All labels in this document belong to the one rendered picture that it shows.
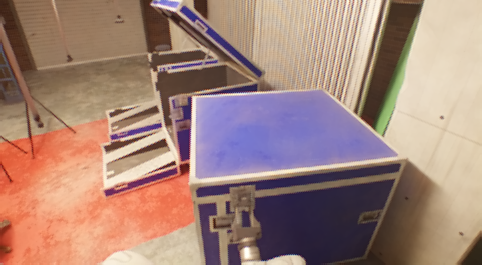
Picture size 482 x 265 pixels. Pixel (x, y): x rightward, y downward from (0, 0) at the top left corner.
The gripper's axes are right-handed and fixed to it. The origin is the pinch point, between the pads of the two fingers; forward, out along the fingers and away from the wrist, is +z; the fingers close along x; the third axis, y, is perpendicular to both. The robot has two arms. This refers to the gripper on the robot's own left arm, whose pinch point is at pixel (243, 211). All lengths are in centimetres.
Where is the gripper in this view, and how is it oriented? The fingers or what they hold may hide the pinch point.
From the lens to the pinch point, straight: 131.9
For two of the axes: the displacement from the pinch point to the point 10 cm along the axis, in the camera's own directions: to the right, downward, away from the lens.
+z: -1.4, -7.9, 6.0
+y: 3.5, -6.1, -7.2
